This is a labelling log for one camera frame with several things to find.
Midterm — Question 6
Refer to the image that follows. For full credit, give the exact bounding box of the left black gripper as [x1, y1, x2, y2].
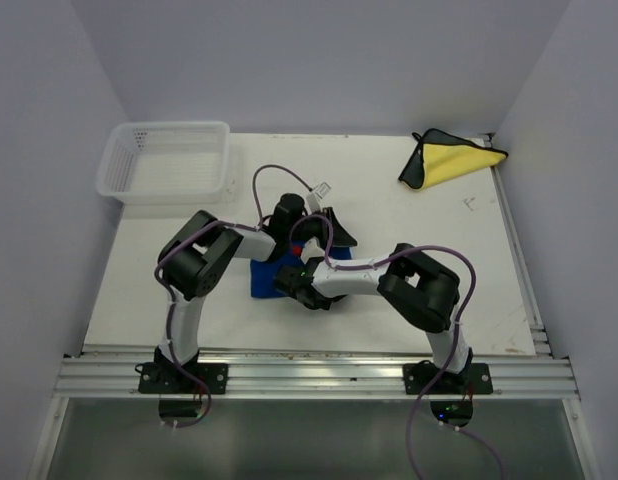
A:
[287, 207, 357, 250]

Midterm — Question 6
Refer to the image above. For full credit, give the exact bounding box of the blue towel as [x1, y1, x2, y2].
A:
[248, 244, 355, 301]

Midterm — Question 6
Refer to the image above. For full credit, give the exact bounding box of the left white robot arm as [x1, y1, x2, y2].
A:
[154, 193, 358, 393]

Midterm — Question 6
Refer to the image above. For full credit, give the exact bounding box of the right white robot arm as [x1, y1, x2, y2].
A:
[273, 243, 477, 393]

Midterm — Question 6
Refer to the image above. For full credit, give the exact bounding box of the yellow and black towel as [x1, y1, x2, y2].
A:
[398, 128, 508, 191]

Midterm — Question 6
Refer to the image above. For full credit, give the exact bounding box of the white plastic basket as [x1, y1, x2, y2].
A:
[95, 121, 230, 205]

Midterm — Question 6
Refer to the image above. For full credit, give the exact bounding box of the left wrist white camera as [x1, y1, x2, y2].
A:
[305, 182, 331, 213]

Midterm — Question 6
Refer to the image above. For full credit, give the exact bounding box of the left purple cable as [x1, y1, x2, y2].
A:
[155, 164, 318, 429]

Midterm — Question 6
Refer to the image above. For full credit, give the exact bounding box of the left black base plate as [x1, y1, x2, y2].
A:
[134, 362, 229, 395]

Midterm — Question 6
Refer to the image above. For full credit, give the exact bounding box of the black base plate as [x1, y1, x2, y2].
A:
[134, 362, 229, 395]
[402, 360, 494, 395]

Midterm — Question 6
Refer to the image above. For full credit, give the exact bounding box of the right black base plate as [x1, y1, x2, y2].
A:
[402, 360, 494, 395]

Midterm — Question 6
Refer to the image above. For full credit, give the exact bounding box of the aluminium mounting rail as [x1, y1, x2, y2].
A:
[53, 351, 579, 400]

